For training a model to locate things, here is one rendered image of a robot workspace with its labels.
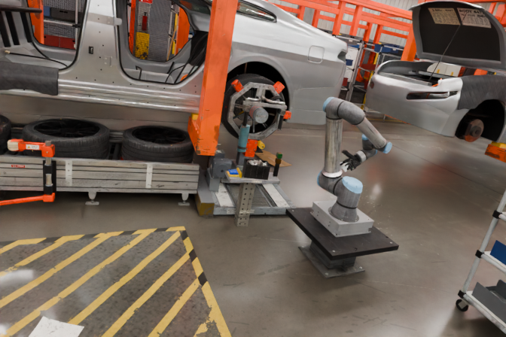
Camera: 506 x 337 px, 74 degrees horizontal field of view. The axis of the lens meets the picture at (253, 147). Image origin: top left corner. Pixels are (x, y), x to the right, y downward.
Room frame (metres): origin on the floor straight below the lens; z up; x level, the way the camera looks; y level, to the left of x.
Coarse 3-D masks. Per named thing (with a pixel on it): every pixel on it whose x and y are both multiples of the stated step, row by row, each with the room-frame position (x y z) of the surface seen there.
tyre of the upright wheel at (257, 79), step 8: (232, 80) 3.30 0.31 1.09; (240, 80) 3.18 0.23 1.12; (248, 80) 3.21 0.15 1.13; (256, 80) 3.23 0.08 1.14; (264, 80) 3.26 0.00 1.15; (232, 88) 3.16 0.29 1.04; (224, 96) 3.14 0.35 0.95; (280, 96) 3.33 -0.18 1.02; (224, 104) 3.14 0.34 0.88; (224, 112) 3.14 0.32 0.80; (224, 120) 3.15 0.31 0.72; (232, 128) 3.17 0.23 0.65
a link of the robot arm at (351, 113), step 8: (344, 104) 2.17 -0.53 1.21; (352, 104) 2.18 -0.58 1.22; (344, 112) 2.15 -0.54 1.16; (352, 112) 2.14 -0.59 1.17; (360, 112) 2.15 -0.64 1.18; (352, 120) 2.15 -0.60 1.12; (360, 120) 2.15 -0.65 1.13; (360, 128) 2.23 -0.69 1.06; (368, 128) 2.25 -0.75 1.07; (368, 136) 2.31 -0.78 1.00; (376, 136) 2.34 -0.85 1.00; (376, 144) 2.40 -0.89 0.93; (384, 144) 2.42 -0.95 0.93; (384, 152) 2.44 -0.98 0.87
